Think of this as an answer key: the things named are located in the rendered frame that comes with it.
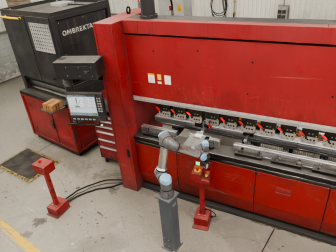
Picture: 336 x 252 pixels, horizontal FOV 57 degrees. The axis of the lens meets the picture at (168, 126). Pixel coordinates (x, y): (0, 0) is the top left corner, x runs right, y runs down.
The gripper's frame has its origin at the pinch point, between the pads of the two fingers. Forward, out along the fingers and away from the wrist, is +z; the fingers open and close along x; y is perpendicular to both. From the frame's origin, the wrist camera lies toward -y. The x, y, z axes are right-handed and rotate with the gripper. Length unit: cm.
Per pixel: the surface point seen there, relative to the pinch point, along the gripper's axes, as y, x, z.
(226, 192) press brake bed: 17, -20, 51
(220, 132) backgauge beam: 63, -5, -3
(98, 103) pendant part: 13, 124, -63
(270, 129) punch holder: 29, -62, -39
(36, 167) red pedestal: -37, 197, 2
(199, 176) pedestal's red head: -5.7, 5.5, 7.3
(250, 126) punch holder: 32, -42, -39
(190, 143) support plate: 22.1, 22.3, -14.4
